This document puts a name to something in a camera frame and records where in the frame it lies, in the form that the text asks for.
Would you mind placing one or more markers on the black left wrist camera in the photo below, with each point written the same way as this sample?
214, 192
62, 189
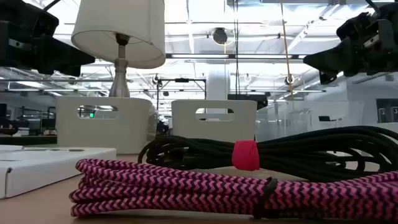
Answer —
28, 17

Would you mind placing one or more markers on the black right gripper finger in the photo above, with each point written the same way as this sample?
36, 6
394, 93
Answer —
329, 77
332, 57

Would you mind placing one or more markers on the dark office workstations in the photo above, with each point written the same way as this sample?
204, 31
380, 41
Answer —
49, 123

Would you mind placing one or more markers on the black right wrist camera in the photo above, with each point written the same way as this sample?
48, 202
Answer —
354, 28

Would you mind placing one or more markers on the black monitor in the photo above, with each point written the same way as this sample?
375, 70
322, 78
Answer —
248, 96

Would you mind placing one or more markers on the long ceiling light bar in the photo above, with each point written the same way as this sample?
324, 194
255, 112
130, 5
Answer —
202, 56

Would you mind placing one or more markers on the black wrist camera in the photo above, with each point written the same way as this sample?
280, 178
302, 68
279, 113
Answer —
354, 28
28, 17

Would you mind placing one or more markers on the black metal frame stand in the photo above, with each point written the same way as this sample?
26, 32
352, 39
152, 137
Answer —
182, 80

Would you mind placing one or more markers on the black table frame rails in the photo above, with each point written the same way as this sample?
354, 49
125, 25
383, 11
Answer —
28, 140

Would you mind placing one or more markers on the clear plastic bin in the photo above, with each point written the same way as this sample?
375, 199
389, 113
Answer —
289, 121

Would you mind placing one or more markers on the dark door panel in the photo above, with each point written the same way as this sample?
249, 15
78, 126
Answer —
385, 110

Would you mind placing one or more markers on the small round ceiling reel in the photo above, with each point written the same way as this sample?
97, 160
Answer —
247, 77
156, 80
289, 80

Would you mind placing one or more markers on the grey plastic bin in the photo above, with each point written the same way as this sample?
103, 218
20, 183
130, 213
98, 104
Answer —
124, 133
183, 124

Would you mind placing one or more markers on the white shade silver table lamp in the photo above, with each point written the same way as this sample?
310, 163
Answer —
124, 31

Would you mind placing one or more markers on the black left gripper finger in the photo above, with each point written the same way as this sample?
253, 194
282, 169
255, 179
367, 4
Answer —
68, 56
62, 71

